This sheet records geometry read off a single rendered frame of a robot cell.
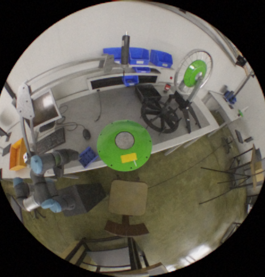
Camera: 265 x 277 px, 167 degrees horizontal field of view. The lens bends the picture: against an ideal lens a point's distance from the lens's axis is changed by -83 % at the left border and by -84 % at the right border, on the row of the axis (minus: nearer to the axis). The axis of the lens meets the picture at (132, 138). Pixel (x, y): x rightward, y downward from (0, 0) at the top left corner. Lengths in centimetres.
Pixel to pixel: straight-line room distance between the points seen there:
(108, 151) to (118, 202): 59
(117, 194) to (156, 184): 86
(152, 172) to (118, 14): 214
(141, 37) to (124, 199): 164
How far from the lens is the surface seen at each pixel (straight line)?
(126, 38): 50
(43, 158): 37
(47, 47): 121
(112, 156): 46
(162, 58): 133
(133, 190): 91
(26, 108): 43
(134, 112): 83
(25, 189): 60
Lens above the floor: 152
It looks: 63 degrees down
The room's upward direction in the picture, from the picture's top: 12 degrees clockwise
